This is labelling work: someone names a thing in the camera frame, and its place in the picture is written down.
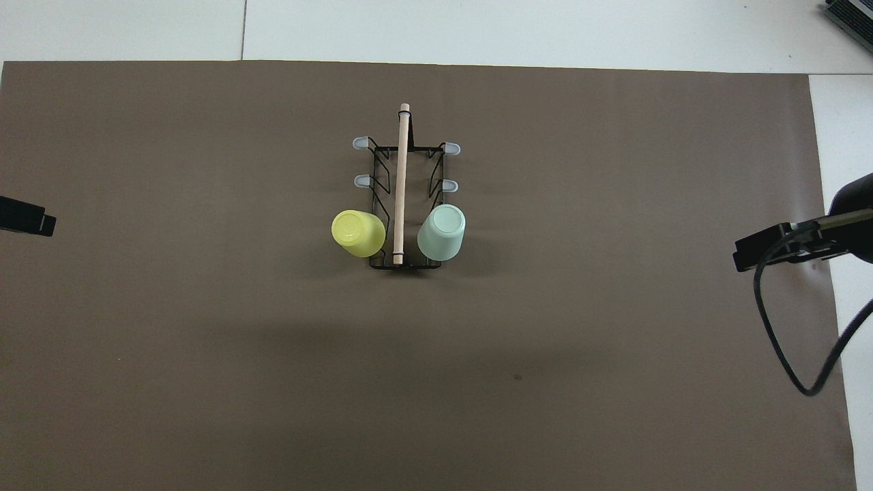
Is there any pale green plastic cup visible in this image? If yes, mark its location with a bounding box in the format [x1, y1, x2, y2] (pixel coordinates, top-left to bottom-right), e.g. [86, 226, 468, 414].
[417, 204, 467, 261]

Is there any black wire cup rack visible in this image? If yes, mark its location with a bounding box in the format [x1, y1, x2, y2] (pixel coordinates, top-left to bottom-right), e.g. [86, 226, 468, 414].
[352, 103, 462, 271]

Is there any dark grey laptop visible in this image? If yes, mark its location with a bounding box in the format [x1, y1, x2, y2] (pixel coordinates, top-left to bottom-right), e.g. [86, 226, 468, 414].
[822, 0, 873, 35]

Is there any yellow plastic cup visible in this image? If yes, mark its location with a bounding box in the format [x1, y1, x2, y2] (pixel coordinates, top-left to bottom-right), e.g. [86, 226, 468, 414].
[331, 209, 387, 258]

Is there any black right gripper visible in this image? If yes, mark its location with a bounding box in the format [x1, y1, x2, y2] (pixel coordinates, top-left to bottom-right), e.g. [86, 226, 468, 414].
[733, 173, 873, 272]

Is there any brown table mat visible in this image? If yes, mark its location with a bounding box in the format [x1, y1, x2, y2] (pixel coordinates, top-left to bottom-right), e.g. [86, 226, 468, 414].
[0, 60, 857, 491]

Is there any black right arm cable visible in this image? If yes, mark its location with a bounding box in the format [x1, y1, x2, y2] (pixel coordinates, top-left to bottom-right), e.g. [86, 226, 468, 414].
[753, 208, 873, 397]

